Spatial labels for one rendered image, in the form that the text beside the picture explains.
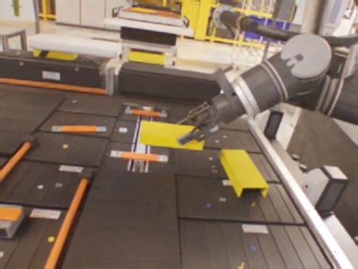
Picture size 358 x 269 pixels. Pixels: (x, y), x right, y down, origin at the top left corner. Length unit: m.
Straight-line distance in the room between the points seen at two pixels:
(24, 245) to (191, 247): 0.28
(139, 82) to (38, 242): 0.75
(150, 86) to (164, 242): 0.73
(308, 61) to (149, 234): 0.48
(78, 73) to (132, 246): 0.80
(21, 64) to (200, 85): 0.71
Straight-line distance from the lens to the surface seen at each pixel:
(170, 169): 0.68
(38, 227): 0.54
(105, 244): 0.49
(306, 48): 0.65
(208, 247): 0.51
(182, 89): 1.10
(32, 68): 1.19
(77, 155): 0.70
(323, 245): 0.65
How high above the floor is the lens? 1.39
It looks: 28 degrees down
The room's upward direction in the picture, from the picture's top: 9 degrees clockwise
